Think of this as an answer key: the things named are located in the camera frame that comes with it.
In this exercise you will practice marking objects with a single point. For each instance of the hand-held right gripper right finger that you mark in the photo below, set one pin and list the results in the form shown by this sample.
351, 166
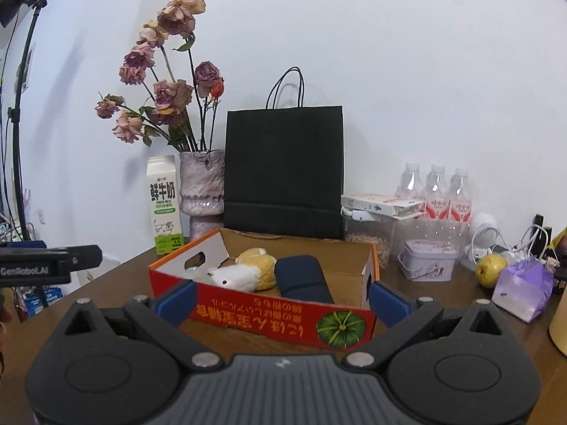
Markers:
390, 303

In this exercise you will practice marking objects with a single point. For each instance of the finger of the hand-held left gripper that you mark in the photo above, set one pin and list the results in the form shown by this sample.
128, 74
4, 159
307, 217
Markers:
84, 256
26, 244

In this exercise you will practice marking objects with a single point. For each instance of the white plush lamb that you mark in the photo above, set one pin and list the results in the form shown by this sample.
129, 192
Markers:
234, 276

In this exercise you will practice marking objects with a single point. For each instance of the translucent plastic bag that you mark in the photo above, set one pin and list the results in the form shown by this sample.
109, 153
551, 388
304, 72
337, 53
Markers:
195, 272

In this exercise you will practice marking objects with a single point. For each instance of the clear lidded food container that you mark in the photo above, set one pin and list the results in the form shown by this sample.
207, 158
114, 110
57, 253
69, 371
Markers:
367, 239

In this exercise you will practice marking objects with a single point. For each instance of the pale purple tin box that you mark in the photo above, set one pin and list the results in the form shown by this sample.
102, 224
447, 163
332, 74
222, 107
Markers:
427, 261

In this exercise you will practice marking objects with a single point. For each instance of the dried pink roses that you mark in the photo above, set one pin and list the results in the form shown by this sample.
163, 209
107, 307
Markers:
175, 17

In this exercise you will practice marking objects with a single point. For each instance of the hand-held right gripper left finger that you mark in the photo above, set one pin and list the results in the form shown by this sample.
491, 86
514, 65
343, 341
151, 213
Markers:
177, 301

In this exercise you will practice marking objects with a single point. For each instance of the purple tissue pack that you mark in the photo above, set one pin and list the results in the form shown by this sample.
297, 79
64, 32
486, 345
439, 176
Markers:
522, 292

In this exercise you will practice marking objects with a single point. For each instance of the person's left hand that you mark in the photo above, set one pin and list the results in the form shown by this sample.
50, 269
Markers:
5, 307

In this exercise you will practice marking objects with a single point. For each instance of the small white fan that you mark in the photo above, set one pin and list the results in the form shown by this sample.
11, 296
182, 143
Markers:
485, 230

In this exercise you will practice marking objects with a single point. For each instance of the green apple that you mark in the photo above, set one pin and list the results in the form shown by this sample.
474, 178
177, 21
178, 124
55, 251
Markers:
491, 270

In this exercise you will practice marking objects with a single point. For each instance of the black charger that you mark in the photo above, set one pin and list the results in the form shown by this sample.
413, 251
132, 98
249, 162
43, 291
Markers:
538, 221

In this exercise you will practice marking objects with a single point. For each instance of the purple mottled vase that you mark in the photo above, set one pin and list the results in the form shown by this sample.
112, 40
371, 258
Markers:
201, 186

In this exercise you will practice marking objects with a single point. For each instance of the flat white box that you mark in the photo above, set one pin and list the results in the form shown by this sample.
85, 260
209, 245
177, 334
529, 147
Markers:
372, 201

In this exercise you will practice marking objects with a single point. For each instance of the yellow plush lamb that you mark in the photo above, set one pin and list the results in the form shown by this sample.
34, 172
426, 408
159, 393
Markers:
265, 270

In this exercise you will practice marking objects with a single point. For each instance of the clear water bottle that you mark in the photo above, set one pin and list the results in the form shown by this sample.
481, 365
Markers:
460, 197
412, 181
436, 195

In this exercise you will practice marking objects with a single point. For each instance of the white wall socket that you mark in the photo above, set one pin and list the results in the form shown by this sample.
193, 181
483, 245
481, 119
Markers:
42, 215

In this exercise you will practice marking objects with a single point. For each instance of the red cardboard box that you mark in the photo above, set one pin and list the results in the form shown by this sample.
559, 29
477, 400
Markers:
265, 318

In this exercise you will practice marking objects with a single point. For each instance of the white green milk carton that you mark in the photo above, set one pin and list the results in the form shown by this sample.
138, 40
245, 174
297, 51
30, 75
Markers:
164, 208

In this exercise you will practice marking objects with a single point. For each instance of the black paper bag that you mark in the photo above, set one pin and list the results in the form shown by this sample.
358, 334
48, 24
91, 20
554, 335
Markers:
283, 164

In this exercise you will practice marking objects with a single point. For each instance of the dark blue glasses case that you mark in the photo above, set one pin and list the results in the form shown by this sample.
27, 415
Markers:
301, 279

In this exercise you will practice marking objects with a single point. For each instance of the black light stand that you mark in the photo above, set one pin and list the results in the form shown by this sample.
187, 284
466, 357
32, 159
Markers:
17, 115

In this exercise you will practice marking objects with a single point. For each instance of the blue printed bag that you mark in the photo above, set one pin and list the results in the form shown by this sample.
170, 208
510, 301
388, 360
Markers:
35, 301

